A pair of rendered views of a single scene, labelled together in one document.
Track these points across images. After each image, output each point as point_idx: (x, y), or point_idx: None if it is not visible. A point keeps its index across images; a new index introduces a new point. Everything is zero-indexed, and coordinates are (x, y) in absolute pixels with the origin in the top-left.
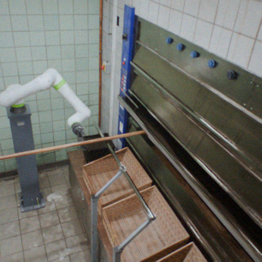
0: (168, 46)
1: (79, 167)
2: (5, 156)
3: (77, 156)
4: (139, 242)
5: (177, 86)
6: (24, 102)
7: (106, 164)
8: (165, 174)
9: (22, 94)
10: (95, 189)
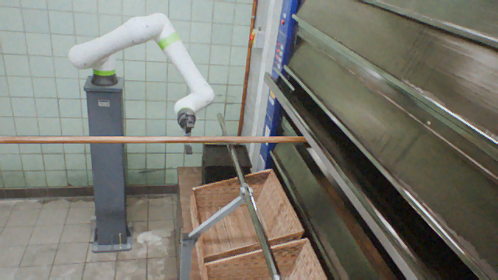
0: None
1: (188, 192)
2: (47, 139)
3: (191, 176)
4: None
5: (371, 38)
6: (113, 69)
7: (232, 193)
8: (328, 219)
9: (104, 48)
10: None
